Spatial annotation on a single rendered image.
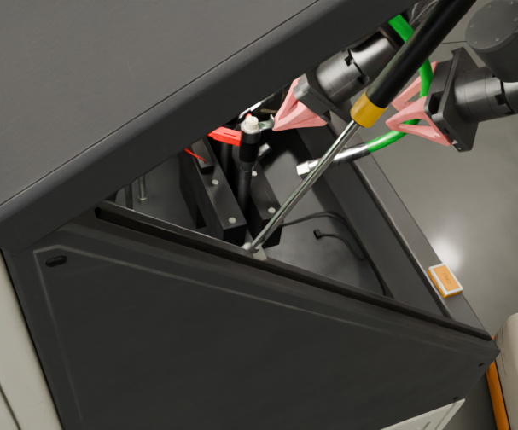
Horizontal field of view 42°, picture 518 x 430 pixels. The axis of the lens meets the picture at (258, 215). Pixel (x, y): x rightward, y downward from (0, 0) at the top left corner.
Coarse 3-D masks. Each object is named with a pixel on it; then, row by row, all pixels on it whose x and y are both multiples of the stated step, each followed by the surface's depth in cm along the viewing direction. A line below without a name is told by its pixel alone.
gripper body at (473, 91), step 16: (464, 48) 75; (464, 64) 75; (448, 80) 73; (464, 80) 72; (480, 80) 71; (496, 80) 69; (448, 96) 72; (464, 96) 72; (480, 96) 71; (496, 96) 70; (448, 112) 72; (464, 112) 73; (480, 112) 72; (496, 112) 71; (512, 112) 71; (448, 128) 72; (464, 128) 74; (464, 144) 74
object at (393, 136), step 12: (396, 24) 70; (408, 24) 70; (408, 36) 71; (420, 72) 75; (432, 72) 75; (420, 96) 78; (408, 120) 80; (420, 120) 80; (396, 132) 82; (372, 144) 84; (384, 144) 83
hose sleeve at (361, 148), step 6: (360, 144) 84; (366, 144) 84; (342, 150) 85; (348, 150) 85; (354, 150) 84; (360, 150) 84; (366, 150) 84; (336, 156) 85; (342, 156) 85; (348, 156) 85; (354, 156) 85; (360, 156) 84; (312, 162) 87; (336, 162) 85; (342, 162) 85; (330, 168) 87
